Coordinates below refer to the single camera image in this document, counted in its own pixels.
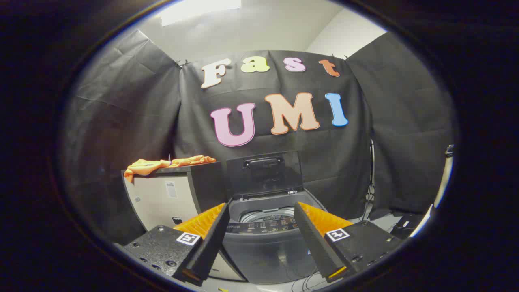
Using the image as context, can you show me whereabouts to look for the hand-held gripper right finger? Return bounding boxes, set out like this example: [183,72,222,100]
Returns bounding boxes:
[294,202,404,283]

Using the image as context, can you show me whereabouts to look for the black light stand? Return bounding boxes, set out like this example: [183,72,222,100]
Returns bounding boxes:
[361,139,375,221]

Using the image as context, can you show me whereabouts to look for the black box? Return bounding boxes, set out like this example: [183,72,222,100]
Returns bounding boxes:
[390,213,426,240]

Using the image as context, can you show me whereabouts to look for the black backdrop cloth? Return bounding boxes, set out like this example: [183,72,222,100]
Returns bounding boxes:
[61,29,455,244]

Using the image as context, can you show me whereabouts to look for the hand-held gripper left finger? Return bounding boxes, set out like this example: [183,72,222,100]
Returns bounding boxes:
[115,198,232,286]

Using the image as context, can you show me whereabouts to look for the black floor cables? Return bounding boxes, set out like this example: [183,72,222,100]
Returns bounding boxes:
[290,270,329,292]

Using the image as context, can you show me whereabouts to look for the grey white cabinet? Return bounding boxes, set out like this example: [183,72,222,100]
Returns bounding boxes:
[122,161,248,282]

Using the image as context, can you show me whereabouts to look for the orange cloth garment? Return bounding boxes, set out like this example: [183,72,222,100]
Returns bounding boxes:
[124,155,217,183]

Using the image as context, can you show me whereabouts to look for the grey washing machine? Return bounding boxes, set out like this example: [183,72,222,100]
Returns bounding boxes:
[221,189,329,284]

